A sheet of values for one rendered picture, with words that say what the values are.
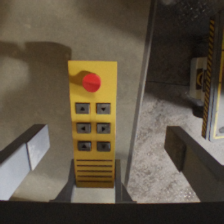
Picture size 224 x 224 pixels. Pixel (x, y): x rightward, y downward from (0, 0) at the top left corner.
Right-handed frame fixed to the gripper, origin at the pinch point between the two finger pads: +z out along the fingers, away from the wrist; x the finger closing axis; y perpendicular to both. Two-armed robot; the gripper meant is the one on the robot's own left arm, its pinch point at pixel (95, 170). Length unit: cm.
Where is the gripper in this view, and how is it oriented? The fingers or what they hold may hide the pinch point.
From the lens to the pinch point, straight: 34.6
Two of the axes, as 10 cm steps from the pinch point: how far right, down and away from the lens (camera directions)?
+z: 0.0, -7.3, 6.8
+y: -0.2, 6.8, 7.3
